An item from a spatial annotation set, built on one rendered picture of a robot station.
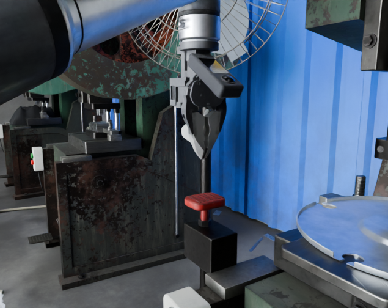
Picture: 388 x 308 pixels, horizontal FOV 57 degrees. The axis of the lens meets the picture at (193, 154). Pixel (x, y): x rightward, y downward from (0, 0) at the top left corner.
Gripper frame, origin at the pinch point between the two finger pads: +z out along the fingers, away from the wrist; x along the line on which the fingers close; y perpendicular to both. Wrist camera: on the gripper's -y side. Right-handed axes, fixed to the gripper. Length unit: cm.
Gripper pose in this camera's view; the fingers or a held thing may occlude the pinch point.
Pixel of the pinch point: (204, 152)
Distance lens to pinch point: 66.9
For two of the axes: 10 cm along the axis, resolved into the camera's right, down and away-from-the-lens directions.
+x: -8.5, 0.9, -5.2
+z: 0.0, 9.8, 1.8
